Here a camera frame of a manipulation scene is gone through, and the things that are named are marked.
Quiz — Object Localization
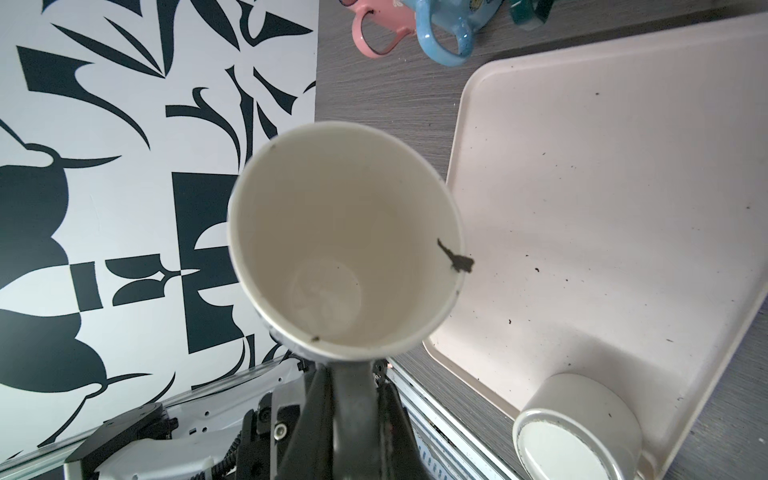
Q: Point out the white mug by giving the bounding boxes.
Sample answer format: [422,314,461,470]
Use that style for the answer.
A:
[512,373,643,479]

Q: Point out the pink floral mug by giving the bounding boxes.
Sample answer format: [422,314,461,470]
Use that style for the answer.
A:
[339,0,416,59]

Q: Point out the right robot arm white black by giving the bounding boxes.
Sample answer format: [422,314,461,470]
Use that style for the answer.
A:
[63,359,429,479]

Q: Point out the light blue mug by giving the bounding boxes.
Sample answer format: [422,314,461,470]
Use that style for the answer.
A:
[403,0,502,67]

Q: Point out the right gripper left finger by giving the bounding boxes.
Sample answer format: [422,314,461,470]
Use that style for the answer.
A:
[275,367,333,479]

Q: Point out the beige serving tray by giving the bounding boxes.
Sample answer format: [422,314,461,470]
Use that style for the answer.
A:
[424,13,767,479]

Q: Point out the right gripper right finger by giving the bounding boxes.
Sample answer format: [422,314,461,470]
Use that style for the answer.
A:
[378,380,429,480]

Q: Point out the dark green mug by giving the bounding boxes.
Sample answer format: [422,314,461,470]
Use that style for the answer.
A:
[509,0,555,31]

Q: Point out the grey mug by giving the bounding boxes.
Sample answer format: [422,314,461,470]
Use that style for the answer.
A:
[227,121,474,365]

